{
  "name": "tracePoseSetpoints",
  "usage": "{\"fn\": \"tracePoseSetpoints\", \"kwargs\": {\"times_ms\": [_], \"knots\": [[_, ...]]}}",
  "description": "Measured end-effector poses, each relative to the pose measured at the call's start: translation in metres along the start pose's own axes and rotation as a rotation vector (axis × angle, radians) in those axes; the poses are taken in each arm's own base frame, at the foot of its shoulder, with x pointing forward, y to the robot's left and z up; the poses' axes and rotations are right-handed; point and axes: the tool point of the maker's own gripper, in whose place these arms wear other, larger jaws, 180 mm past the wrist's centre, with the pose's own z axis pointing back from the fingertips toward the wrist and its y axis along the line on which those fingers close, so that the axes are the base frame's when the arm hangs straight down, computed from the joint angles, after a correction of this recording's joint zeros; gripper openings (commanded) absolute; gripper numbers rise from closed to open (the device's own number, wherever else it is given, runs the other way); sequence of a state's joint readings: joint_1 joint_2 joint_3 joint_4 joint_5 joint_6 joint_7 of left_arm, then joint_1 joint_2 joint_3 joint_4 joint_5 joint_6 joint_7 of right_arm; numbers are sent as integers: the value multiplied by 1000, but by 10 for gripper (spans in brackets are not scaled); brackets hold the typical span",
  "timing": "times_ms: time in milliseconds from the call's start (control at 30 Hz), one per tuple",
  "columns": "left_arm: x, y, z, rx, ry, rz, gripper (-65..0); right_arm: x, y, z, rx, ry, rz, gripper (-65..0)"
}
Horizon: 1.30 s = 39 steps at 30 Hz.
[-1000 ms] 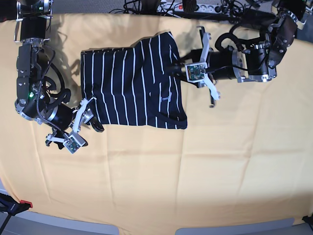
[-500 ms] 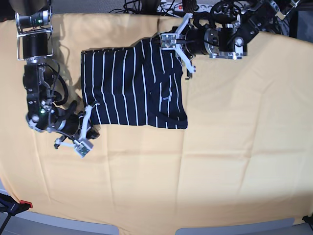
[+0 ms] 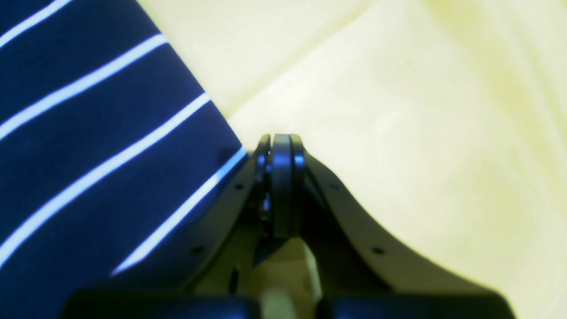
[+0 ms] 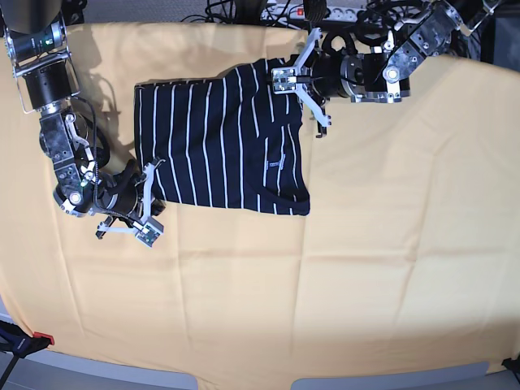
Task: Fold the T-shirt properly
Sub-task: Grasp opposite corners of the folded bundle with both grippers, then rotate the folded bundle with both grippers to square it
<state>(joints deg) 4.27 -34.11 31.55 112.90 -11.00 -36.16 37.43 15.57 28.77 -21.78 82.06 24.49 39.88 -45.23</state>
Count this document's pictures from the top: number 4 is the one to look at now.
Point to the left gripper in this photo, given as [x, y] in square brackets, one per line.
[328, 75]

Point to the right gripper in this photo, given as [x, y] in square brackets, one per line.
[122, 196]

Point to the navy white striped T-shirt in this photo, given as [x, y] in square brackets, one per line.
[227, 142]

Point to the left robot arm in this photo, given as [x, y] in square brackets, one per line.
[372, 60]

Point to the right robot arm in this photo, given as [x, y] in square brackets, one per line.
[35, 36]

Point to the white power strip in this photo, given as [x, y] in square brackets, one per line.
[296, 13]

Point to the blue black bar clamp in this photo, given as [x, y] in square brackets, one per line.
[20, 344]

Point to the yellow table cloth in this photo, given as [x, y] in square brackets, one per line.
[408, 260]

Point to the black clamp right corner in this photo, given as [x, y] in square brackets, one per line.
[512, 365]

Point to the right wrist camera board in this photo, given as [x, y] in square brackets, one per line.
[150, 231]

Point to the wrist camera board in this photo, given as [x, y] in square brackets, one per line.
[284, 80]
[150, 231]

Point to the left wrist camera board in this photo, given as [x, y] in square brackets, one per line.
[284, 80]

